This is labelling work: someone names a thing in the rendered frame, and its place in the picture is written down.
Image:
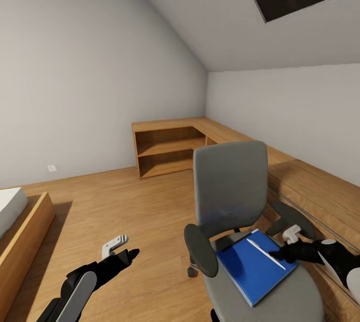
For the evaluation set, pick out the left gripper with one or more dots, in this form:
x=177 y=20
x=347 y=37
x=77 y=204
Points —
x=120 y=261

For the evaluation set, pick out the cabinet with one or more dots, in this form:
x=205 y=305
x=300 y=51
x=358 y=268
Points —
x=331 y=206

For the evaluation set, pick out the bed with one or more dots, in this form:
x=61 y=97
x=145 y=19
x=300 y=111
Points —
x=24 y=222

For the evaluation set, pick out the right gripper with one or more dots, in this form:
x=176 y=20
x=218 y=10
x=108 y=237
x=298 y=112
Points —
x=291 y=252

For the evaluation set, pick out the swivel chair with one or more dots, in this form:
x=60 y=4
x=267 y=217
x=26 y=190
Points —
x=231 y=192

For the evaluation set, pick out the folder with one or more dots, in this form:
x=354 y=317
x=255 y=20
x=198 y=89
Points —
x=254 y=273

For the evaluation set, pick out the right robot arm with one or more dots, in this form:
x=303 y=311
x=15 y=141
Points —
x=343 y=264

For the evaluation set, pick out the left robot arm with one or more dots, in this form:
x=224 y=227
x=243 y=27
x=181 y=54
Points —
x=82 y=282

